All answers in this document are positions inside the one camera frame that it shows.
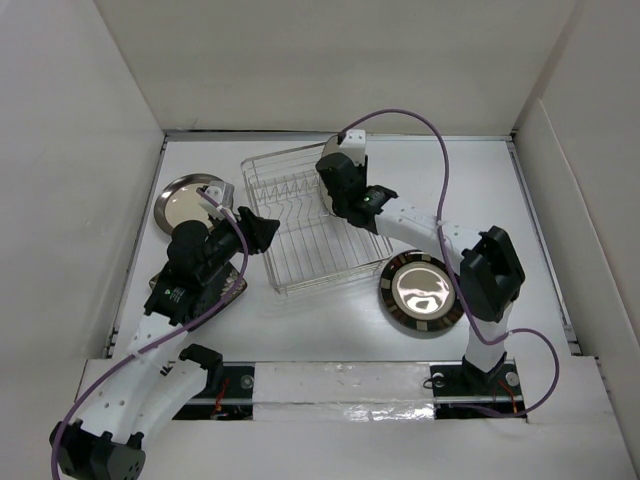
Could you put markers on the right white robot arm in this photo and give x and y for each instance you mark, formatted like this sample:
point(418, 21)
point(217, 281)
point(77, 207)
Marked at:
point(486, 272)

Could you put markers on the black striped rim plate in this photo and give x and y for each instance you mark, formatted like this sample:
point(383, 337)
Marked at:
point(418, 294)

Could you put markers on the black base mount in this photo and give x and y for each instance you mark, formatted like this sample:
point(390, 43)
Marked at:
point(228, 399)
point(450, 388)

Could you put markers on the wire dish rack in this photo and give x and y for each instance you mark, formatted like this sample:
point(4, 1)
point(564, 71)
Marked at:
point(311, 246)

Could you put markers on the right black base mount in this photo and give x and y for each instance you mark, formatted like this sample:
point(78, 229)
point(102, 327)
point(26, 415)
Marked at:
point(450, 388)

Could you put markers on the brown rim cream plate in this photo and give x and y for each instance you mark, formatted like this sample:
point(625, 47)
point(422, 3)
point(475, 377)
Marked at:
point(179, 202)

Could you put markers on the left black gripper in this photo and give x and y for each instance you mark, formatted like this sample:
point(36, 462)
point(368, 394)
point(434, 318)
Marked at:
point(258, 230)

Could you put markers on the cream plate with tree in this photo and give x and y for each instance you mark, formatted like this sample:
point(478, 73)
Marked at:
point(330, 147)

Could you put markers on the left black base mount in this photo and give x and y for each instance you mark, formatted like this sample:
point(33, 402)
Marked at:
point(228, 399)

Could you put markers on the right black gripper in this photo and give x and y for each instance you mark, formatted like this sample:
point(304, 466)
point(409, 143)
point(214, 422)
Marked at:
point(362, 170)

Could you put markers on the black square floral plate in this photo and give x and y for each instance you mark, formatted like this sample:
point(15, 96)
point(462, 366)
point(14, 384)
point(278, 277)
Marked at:
point(181, 298)

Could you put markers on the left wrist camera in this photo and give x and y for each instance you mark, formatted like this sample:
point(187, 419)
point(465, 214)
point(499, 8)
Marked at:
point(220, 191)

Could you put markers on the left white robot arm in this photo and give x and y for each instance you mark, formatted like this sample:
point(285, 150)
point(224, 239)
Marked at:
point(105, 431)

